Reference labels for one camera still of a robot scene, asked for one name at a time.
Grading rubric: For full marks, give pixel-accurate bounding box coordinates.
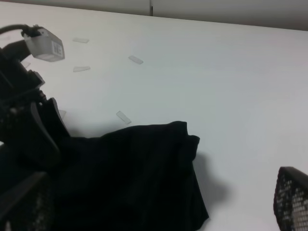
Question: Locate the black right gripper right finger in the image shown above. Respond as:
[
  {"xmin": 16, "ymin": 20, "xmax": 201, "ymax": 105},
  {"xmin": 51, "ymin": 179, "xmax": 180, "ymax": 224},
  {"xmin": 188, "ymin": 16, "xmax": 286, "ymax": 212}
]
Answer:
[{"xmin": 273, "ymin": 167, "xmax": 308, "ymax": 231}]

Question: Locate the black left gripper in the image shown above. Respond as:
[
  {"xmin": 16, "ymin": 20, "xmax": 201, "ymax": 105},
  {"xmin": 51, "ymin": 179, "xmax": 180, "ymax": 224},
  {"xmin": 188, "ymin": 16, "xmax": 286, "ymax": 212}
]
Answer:
[{"xmin": 0, "ymin": 40, "xmax": 70, "ymax": 168}]

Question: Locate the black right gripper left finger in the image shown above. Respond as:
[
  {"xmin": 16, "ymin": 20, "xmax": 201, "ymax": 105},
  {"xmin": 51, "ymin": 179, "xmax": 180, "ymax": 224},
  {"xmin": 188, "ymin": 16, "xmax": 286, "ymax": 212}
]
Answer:
[{"xmin": 0, "ymin": 172, "xmax": 54, "ymax": 231}]

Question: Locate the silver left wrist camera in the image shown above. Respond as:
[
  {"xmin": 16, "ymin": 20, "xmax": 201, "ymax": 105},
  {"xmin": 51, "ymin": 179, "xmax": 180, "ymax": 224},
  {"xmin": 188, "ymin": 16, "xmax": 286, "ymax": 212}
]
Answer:
[{"xmin": 22, "ymin": 26, "xmax": 65, "ymax": 62}]

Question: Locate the clear tape piece top middle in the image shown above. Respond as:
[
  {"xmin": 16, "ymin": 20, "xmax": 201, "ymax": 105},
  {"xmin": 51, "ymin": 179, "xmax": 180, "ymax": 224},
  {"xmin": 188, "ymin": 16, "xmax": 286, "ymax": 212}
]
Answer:
[{"xmin": 73, "ymin": 38, "xmax": 89, "ymax": 43}]

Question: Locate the clear tape piece centre right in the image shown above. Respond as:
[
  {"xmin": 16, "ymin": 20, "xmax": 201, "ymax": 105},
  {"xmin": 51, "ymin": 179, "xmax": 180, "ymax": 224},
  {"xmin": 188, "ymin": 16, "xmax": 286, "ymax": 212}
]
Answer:
[{"xmin": 73, "ymin": 66, "xmax": 90, "ymax": 73}]

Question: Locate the black left camera cable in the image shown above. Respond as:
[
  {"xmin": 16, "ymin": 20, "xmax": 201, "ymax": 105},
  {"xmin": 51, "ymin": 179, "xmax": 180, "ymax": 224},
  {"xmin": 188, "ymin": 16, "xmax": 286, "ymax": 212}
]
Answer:
[{"xmin": 0, "ymin": 24, "xmax": 29, "ymax": 34}]

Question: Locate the clear tape piece far right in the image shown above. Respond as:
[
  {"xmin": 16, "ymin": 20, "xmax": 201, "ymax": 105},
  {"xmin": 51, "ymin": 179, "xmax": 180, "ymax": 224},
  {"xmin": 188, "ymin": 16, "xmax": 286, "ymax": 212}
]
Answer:
[{"xmin": 128, "ymin": 55, "xmax": 143, "ymax": 64}]

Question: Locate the black short sleeve t-shirt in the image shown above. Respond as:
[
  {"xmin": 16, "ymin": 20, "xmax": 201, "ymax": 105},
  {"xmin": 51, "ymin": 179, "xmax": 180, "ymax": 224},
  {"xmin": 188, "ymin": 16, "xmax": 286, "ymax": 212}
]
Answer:
[{"xmin": 0, "ymin": 120, "xmax": 210, "ymax": 231}]

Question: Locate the clear tape piece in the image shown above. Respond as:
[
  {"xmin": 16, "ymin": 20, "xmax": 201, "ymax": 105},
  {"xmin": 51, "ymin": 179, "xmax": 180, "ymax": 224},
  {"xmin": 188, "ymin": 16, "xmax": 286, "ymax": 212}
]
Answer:
[
  {"xmin": 59, "ymin": 110, "xmax": 66, "ymax": 122},
  {"xmin": 73, "ymin": 38, "xmax": 89, "ymax": 43},
  {"xmin": 116, "ymin": 111, "xmax": 131, "ymax": 124},
  {"xmin": 128, "ymin": 55, "xmax": 143, "ymax": 64},
  {"xmin": 73, "ymin": 66, "xmax": 90, "ymax": 73}
]

